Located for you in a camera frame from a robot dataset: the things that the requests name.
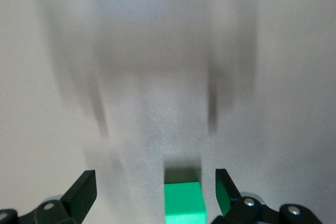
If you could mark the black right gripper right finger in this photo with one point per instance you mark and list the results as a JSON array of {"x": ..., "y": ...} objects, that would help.
[{"x": 228, "y": 200}]

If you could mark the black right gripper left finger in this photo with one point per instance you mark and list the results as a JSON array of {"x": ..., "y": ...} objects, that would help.
[{"x": 78, "y": 197}]

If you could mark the green cube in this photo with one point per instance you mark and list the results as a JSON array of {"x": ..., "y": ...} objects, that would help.
[{"x": 183, "y": 203}]

